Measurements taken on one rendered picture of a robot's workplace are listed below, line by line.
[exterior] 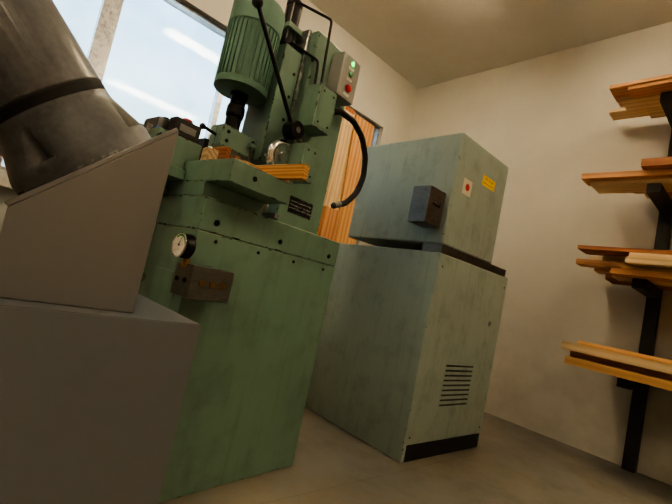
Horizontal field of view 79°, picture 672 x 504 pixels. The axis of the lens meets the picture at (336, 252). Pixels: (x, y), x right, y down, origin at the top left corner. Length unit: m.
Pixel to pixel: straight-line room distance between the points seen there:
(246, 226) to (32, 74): 0.71
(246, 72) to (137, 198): 0.91
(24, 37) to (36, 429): 0.45
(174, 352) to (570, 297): 2.74
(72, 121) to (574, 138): 3.13
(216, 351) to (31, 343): 0.72
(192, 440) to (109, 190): 0.85
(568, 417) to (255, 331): 2.24
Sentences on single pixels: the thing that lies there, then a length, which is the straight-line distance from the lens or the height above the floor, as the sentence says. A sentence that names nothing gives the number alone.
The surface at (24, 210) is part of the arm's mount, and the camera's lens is 0.58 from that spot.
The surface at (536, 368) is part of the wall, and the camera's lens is 3.12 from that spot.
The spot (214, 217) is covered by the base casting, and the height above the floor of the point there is 0.75.
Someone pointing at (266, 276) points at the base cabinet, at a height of 0.63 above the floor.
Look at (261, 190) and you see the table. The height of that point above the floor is 0.85.
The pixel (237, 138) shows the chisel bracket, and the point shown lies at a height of 1.04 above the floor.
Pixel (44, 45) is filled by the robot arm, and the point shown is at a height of 0.85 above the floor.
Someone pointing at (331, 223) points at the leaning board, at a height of 1.10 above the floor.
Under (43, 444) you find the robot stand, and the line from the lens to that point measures 0.60.
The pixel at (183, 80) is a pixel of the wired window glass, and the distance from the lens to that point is 2.98.
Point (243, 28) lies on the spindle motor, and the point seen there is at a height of 1.37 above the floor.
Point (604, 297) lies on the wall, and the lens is 3.02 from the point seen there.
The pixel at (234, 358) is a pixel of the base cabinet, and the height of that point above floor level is 0.38.
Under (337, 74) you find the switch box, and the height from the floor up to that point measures 1.39.
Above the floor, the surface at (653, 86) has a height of 2.00.
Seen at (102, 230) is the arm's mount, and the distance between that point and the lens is 0.59.
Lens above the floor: 0.64
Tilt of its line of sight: 5 degrees up
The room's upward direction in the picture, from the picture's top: 12 degrees clockwise
